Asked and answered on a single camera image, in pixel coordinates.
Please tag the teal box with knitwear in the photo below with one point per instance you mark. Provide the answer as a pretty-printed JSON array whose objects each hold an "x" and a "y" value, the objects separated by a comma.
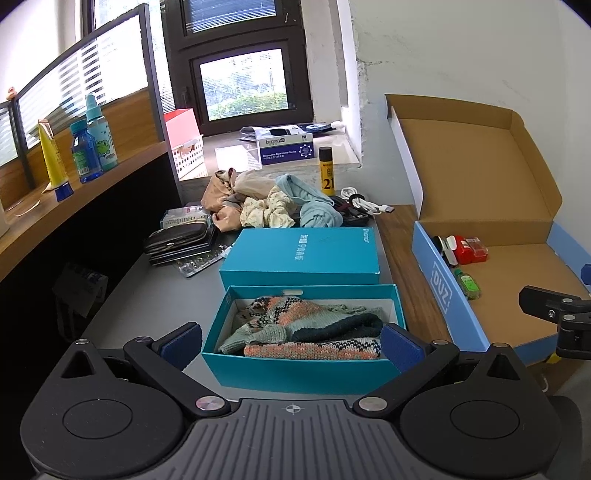
[{"x": 286, "y": 369}]

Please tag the silver blister pack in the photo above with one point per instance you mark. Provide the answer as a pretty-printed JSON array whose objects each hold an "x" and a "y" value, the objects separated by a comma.
[{"x": 203, "y": 263}]

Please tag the dark framed window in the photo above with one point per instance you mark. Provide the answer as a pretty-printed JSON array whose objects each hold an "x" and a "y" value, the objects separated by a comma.
[{"x": 175, "y": 69}]

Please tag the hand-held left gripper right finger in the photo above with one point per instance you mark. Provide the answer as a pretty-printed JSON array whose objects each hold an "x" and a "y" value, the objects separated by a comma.
[{"x": 399, "y": 350}]

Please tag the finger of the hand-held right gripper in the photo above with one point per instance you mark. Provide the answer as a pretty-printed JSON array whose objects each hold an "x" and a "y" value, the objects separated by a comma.
[{"x": 538, "y": 300}]

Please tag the small blue bottle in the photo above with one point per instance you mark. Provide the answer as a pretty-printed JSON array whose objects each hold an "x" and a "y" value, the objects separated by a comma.
[{"x": 85, "y": 154}]

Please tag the pile of cloth socks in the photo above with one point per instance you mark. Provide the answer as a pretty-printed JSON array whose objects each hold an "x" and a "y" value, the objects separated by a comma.
[{"x": 231, "y": 194}]

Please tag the white perforated basket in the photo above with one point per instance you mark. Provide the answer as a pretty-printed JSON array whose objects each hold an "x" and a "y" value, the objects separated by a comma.
[{"x": 189, "y": 159}]

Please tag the silver nail clipper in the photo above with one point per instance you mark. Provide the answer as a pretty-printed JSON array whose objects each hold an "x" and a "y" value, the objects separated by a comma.
[{"x": 449, "y": 251}]

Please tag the blue disposable glove box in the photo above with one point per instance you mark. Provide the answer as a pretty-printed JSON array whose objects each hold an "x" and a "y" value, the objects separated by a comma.
[{"x": 284, "y": 147}]

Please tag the small green bottle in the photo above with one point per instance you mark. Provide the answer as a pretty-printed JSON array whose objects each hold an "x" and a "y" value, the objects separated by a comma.
[{"x": 467, "y": 285}]

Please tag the grey bandage box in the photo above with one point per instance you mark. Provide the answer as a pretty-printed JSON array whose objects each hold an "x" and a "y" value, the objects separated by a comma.
[{"x": 184, "y": 217}]

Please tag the clear red plastic box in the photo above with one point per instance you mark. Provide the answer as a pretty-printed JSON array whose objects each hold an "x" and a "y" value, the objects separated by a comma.
[{"x": 477, "y": 249}]

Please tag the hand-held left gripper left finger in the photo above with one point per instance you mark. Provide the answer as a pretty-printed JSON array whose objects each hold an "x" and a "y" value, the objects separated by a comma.
[{"x": 182, "y": 344}]

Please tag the teal box lid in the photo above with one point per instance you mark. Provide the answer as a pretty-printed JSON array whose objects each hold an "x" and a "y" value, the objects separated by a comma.
[{"x": 300, "y": 251}]

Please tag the red bottle white label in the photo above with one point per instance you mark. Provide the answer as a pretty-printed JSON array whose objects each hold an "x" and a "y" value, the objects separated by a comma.
[{"x": 460, "y": 249}]

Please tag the brown plaid zip case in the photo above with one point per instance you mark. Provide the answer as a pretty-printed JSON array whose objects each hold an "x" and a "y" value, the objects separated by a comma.
[{"x": 178, "y": 233}]

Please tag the patterned knitted socks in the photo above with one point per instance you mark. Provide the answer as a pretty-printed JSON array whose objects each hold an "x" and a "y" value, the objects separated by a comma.
[{"x": 304, "y": 330}]

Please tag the cream floral scrunchie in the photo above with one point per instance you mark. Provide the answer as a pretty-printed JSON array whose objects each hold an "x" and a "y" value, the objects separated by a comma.
[{"x": 265, "y": 210}]

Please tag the yellow tube blue cap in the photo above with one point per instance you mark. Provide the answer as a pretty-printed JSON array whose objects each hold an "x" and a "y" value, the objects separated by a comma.
[{"x": 51, "y": 157}]

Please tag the glass desk partition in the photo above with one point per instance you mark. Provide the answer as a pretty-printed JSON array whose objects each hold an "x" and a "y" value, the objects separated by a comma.
[{"x": 152, "y": 69}]

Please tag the cardboard box blue outside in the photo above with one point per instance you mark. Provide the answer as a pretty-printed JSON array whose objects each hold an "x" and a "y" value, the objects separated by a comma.
[{"x": 466, "y": 170}]

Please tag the tall light blue bottle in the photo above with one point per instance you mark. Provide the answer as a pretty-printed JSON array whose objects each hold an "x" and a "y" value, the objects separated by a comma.
[{"x": 101, "y": 138}]

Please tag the light blue cloth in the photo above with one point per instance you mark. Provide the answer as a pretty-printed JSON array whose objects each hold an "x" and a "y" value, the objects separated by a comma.
[{"x": 309, "y": 203}]

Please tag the curved wooden counter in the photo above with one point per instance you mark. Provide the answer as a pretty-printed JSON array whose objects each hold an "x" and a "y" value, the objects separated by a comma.
[{"x": 92, "y": 198}]

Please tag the yellow glue stick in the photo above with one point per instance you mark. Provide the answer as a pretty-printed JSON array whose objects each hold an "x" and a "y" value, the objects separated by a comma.
[{"x": 327, "y": 170}]

